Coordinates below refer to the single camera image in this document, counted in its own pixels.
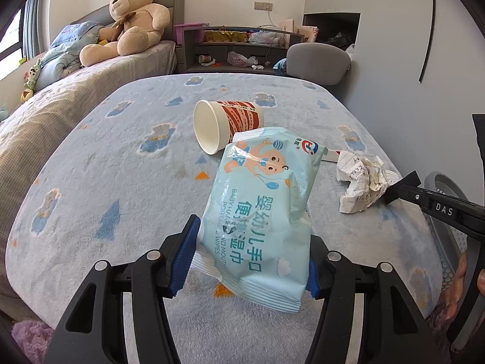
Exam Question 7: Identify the white plastic bag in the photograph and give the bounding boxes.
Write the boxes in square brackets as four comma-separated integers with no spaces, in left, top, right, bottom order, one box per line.
[248,30,289,48]

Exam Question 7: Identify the pink plastic bag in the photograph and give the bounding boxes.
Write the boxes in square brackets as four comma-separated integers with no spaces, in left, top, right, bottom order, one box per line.
[226,51,257,67]

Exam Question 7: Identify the dark clothes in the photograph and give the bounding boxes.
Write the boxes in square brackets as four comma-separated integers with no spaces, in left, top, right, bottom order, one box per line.
[320,32,357,52]

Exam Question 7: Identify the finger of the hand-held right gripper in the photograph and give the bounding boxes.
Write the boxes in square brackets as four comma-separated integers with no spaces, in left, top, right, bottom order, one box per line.
[386,171,485,241]
[472,114,485,171]

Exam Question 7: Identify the light blue wet wipes packet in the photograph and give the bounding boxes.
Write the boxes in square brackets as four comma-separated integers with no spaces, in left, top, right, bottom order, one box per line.
[191,126,328,315]

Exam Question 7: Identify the grey shelf unit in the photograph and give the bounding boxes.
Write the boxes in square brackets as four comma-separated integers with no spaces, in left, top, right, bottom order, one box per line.
[182,26,306,74]

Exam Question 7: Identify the grey plastic basket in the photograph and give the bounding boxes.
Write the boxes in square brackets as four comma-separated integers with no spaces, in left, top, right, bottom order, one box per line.
[420,171,478,292]

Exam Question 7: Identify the beige teddy bear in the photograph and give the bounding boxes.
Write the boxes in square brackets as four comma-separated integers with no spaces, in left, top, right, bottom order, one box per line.
[79,0,171,68]

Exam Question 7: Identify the small green plush toy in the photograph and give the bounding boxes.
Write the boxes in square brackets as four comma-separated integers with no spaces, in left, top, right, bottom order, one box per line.
[23,64,42,89]

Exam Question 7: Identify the blue folded quilt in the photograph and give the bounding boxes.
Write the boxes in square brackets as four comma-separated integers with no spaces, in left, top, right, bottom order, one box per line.
[36,21,110,92]

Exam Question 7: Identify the gold foil packets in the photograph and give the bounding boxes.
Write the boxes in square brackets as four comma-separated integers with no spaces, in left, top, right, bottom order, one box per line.
[205,30,247,43]

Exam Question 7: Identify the white paper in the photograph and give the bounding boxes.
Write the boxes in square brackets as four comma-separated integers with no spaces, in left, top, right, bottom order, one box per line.
[336,150,402,214]

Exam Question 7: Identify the white cable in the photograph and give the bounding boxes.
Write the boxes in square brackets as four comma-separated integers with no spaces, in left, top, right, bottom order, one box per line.
[265,9,281,33]

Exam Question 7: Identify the window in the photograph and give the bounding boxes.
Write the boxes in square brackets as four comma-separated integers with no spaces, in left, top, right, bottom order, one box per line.
[0,8,27,80]

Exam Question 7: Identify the grey curtain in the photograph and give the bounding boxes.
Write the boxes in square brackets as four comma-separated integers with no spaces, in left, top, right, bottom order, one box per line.
[23,0,52,52]

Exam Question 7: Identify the black wardrobe handle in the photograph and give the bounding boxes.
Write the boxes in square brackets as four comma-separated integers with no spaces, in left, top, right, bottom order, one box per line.
[419,0,436,84]

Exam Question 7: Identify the person's right hand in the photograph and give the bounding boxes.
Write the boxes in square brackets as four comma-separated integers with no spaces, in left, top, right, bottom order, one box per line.
[449,252,485,312]

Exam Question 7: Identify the pink storage box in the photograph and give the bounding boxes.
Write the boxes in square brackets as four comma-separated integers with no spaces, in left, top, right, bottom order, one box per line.
[173,23,209,44]

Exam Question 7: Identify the bed with beige cover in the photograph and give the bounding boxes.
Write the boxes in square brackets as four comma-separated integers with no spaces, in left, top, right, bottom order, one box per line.
[0,40,178,313]

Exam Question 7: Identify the grey bed headboard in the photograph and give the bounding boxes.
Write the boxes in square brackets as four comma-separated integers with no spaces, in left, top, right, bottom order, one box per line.
[70,0,186,42]

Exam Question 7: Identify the red striped paper cup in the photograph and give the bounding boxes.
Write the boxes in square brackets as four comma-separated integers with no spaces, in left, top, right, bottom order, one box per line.
[193,99,265,155]

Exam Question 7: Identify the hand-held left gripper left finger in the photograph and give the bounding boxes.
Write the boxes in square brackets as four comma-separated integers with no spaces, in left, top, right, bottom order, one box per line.
[43,214,201,364]

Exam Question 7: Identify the blue printed blanket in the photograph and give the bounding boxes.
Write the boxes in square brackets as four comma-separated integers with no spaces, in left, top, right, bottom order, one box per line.
[5,73,446,329]

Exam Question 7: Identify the grey chair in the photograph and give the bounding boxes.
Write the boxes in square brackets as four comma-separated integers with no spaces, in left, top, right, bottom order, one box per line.
[286,42,351,86]

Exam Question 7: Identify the purple fluffy cloth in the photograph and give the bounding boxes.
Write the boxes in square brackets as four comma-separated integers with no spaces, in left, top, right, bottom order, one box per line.
[11,319,57,364]

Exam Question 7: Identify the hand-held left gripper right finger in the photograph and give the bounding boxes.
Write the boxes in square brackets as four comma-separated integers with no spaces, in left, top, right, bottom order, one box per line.
[305,235,451,364]

